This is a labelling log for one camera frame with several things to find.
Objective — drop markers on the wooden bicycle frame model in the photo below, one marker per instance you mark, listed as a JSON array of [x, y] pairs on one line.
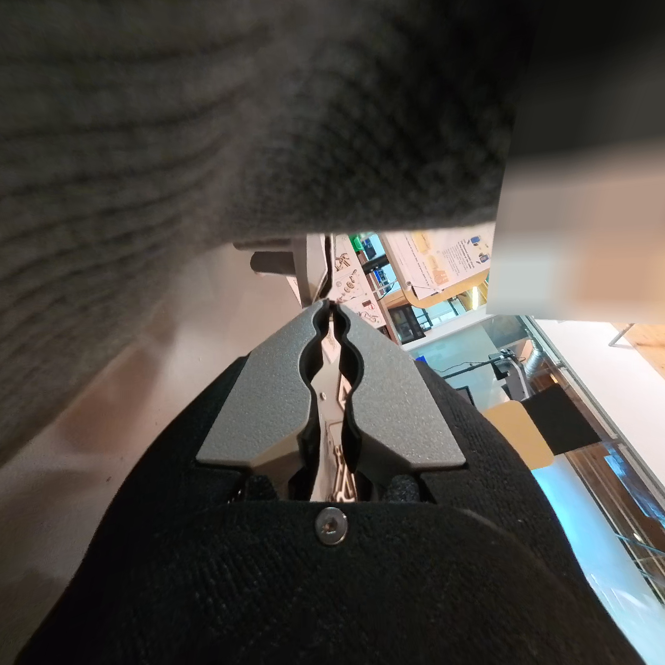
[[343, 473]]

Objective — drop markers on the instruction sheet on clipboard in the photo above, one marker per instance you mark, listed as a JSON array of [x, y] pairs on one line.
[[441, 260]]

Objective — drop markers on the black panel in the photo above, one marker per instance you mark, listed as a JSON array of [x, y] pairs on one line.
[[561, 421]]

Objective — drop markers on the silver ventilation duct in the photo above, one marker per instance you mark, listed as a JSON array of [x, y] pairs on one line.
[[540, 363]]

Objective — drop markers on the black camera boom stand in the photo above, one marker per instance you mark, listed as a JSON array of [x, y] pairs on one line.
[[501, 363]]

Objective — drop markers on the clipboard with instruction sheet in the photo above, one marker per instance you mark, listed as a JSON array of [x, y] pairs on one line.
[[447, 299]]

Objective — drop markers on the person's left forearm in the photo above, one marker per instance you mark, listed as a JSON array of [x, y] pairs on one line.
[[182, 130]]

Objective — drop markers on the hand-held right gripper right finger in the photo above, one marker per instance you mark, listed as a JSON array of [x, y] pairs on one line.
[[400, 415]]

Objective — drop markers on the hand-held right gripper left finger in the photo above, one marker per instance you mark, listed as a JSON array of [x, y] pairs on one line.
[[254, 405]]

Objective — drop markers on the assembly instruction booklet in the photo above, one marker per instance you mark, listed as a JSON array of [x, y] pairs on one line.
[[353, 275]]

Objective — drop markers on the plywood display stand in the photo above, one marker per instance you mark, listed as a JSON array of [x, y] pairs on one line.
[[519, 434]]

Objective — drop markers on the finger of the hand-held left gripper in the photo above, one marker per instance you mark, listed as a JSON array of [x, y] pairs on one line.
[[311, 270]]

